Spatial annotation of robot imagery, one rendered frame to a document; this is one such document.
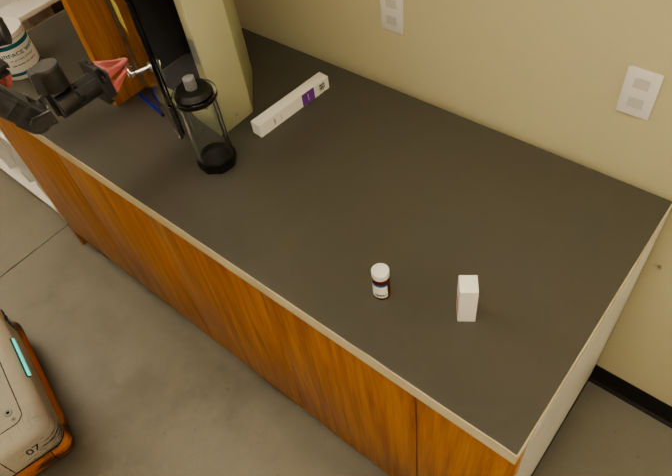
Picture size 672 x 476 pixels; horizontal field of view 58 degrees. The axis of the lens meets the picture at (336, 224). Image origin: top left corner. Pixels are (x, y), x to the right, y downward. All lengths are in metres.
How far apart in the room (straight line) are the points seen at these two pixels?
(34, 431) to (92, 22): 1.25
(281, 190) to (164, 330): 1.15
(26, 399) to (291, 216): 1.18
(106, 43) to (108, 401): 1.29
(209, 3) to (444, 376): 0.98
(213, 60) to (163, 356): 1.27
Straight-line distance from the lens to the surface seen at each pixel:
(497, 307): 1.27
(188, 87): 1.46
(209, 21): 1.54
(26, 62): 2.19
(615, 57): 1.41
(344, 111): 1.69
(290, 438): 2.18
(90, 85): 1.53
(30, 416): 2.21
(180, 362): 2.41
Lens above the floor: 2.01
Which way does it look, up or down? 50 degrees down
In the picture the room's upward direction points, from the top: 10 degrees counter-clockwise
